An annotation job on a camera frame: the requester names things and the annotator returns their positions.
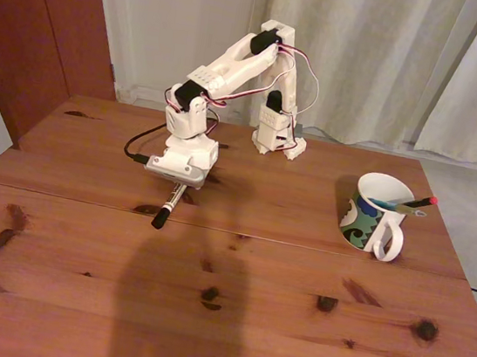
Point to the white marker with black cap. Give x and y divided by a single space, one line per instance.
166 210

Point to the green pen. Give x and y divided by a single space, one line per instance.
386 204

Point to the black pen with red end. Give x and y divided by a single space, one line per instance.
420 202

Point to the grey table clamp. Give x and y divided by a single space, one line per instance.
298 131

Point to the wide cream curtain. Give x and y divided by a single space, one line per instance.
368 63

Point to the white mug with green pattern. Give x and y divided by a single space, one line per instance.
372 231

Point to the brown wooden door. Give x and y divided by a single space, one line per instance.
29 28

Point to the silver camera box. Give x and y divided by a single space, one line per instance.
173 172

